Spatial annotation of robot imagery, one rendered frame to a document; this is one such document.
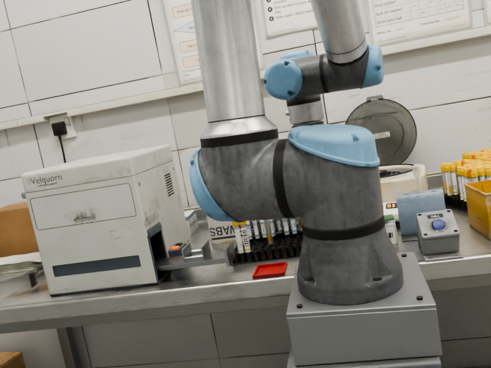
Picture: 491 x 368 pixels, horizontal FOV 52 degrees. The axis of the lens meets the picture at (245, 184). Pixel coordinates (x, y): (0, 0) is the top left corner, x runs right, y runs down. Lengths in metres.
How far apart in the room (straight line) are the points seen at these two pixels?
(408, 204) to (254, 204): 0.55
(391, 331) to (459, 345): 1.21
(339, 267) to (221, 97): 0.28
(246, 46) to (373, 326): 0.41
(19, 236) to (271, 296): 0.93
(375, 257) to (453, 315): 1.17
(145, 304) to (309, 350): 0.53
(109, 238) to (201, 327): 0.83
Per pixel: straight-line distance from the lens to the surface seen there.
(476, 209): 1.20
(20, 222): 1.72
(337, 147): 0.65
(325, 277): 0.69
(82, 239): 1.22
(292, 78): 0.96
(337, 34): 0.89
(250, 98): 0.71
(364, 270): 0.69
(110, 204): 1.16
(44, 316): 1.28
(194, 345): 1.97
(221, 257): 1.14
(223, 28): 0.72
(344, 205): 0.67
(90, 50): 1.88
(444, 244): 1.06
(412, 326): 0.70
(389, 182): 1.32
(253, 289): 1.08
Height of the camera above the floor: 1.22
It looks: 8 degrees down
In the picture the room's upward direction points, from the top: 10 degrees counter-clockwise
